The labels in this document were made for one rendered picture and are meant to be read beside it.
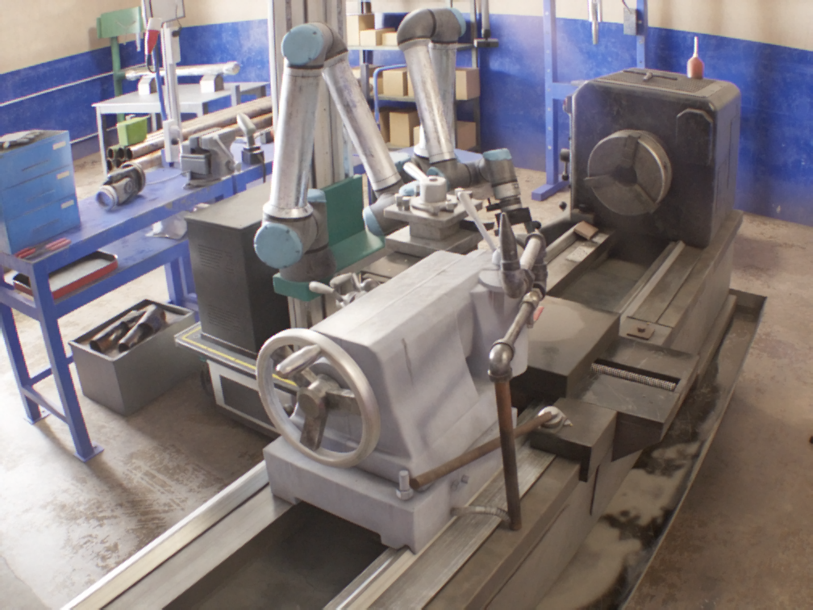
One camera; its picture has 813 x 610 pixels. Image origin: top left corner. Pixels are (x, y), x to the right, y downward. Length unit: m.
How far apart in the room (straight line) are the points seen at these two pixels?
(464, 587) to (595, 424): 0.46
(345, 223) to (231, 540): 1.72
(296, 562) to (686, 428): 1.35
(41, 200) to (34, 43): 5.83
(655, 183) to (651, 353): 0.68
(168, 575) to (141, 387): 2.15
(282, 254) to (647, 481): 1.22
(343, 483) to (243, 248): 1.61
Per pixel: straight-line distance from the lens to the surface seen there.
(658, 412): 1.52
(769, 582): 2.47
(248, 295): 2.79
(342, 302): 1.95
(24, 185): 2.91
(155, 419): 3.27
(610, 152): 2.28
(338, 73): 2.27
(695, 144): 2.35
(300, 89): 2.16
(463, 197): 1.39
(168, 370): 3.44
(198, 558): 1.28
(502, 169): 2.52
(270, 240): 2.27
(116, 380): 3.25
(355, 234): 2.86
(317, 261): 2.48
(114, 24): 8.52
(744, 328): 3.01
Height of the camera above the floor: 1.69
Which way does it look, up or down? 26 degrees down
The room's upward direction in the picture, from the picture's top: 2 degrees counter-clockwise
